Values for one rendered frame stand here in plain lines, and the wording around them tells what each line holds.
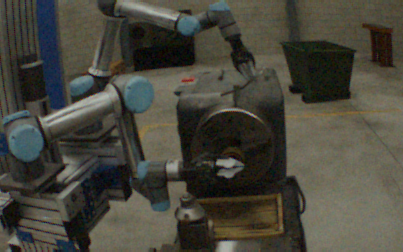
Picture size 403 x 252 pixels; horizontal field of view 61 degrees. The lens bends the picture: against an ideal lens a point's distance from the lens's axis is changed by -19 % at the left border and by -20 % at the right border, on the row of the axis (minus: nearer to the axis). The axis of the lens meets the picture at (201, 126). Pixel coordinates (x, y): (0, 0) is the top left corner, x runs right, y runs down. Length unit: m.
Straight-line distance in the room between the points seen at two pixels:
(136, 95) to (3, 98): 0.60
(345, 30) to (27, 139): 11.08
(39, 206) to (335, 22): 10.91
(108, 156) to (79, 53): 10.88
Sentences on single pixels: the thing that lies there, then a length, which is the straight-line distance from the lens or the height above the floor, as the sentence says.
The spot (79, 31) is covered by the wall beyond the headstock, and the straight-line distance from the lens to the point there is 12.48.
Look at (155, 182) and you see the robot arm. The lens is 1.44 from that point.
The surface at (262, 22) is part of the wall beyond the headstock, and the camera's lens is 11.41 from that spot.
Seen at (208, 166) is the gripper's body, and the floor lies 1.11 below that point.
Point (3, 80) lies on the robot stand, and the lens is 1.58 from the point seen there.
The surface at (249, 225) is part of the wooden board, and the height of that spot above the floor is 0.88.
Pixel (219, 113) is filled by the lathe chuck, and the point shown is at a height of 1.23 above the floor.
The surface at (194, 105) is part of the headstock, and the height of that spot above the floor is 1.22.
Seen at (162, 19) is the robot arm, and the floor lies 1.60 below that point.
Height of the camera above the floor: 1.65
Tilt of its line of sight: 17 degrees down
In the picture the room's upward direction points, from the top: 6 degrees counter-clockwise
